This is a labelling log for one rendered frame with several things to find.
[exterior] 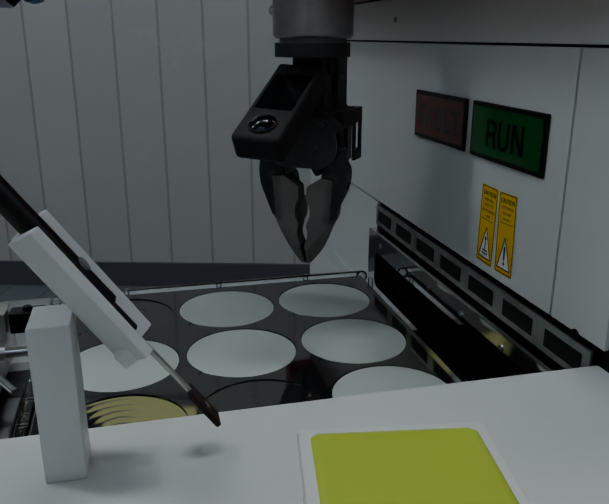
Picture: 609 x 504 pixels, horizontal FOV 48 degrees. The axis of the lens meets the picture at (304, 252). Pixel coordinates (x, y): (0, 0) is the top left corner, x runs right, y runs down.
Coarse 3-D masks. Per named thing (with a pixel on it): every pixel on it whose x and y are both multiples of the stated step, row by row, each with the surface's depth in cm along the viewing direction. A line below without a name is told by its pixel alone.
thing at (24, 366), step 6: (12, 366) 71; (18, 366) 71; (24, 366) 71; (12, 372) 70; (18, 372) 70; (24, 372) 70; (6, 378) 70; (12, 378) 70; (18, 378) 70; (24, 378) 70; (18, 384) 70; (6, 390) 70; (0, 396) 70; (6, 396) 70; (12, 396) 70; (18, 396) 71
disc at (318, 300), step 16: (304, 288) 79; (320, 288) 79; (336, 288) 79; (352, 288) 79; (288, 304) 74; (304, 304) 74; (320, 304) 74; (336, 304) 74; (352, 304) 74; (368, 304) 74
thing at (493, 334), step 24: (384, 240) 83; (384, 264) 87; (408, 264) 76; (384, 288) 86; (432, 288) 70; (456, 288) 67; (408, 312) 79; (456, 312) 65; (480, 312) 61; (432, 336) 73; (480, 336) 60; (504, 336) 56; (456, 360) 67; (504, 360) 56; (528, 360) 53; (552, 360) 52
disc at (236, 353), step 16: (208, 336) 66; (224, 336) 66; (240, 336) 66; (256, 336) 66; (272, 336) 66; (192, 352) 63; (208, 352) 63; (224, 352) 63; (240, 352) 63; (256, 352) 63; (272, 352) 63; (288, 352) 63; (208, 368) 60; (224, 368) 60; (240, 368) 60; (256, 368) 60; (272, 368) 60
